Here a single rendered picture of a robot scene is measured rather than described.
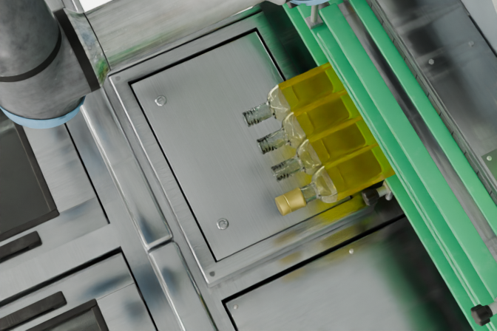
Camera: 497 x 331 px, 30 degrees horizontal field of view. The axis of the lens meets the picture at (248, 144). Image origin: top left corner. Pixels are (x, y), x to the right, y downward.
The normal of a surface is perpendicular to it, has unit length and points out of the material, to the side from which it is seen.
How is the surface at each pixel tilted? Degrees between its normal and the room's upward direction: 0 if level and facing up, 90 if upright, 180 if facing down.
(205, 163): 90
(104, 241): 90
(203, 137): 90
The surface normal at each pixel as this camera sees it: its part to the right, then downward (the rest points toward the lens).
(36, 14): 0.78, -0.17
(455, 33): -0.02, -0.40
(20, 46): 0.40, 0.45
